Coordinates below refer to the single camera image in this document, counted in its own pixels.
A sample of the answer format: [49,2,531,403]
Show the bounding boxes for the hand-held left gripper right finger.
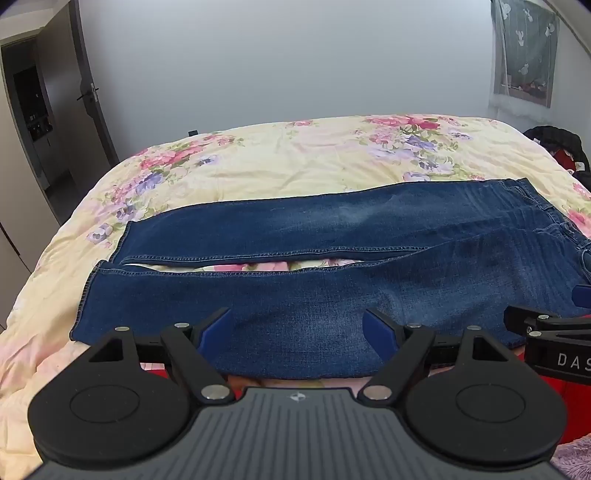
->
[358,308,511,402]

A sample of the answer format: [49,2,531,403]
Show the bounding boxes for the blue denim pants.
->
[70,178,591,380]

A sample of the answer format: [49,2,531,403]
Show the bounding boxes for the purple fuzzy cloth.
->
[551,435,591,480]

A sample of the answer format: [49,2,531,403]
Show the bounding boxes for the floral yellow blanket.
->
[0,113,591,435]

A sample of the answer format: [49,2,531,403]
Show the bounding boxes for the white door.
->
[69,0,122,163]

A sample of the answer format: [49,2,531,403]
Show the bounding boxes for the pile of dark clothes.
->
[523,125,591,175]

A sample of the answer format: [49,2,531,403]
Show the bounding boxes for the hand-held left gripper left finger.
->
[89,308,236,402]

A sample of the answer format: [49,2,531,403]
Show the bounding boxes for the grey printed curtain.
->
[489,0,562,110]

